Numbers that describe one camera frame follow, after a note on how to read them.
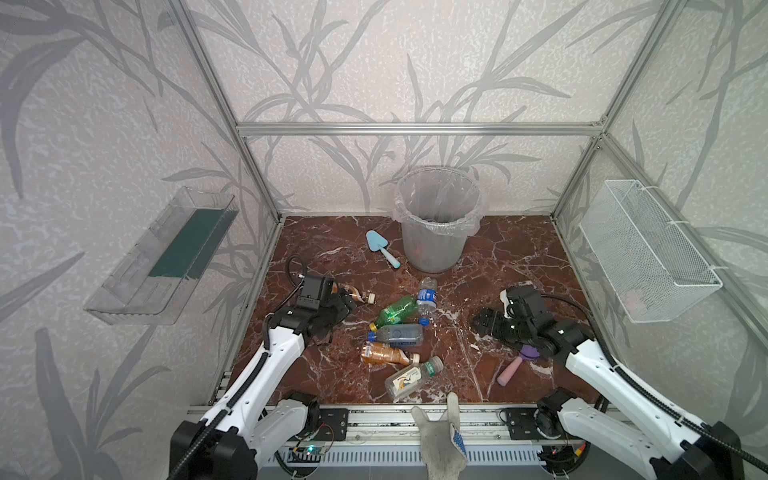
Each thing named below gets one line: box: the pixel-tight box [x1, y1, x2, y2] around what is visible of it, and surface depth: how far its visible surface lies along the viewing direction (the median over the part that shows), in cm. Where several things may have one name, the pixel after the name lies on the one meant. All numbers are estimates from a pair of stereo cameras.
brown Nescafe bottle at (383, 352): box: [361, 341, 411, 365], surface depth 82 cm
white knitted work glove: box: [411, 392, 467, 480], surface depth 71 cm
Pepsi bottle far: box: [417, 276, 438, 327], surface depth 95 cm
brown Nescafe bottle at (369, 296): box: [361, 290, 377, 305], surface depth 96 cm
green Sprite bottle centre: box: [370, 295, 419, 332], surface depth 91 cm
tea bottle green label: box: [385, 356, 444, 401], surface depth 78 cm
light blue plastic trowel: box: [366, 230, 401, 269], surface depth 114 cm
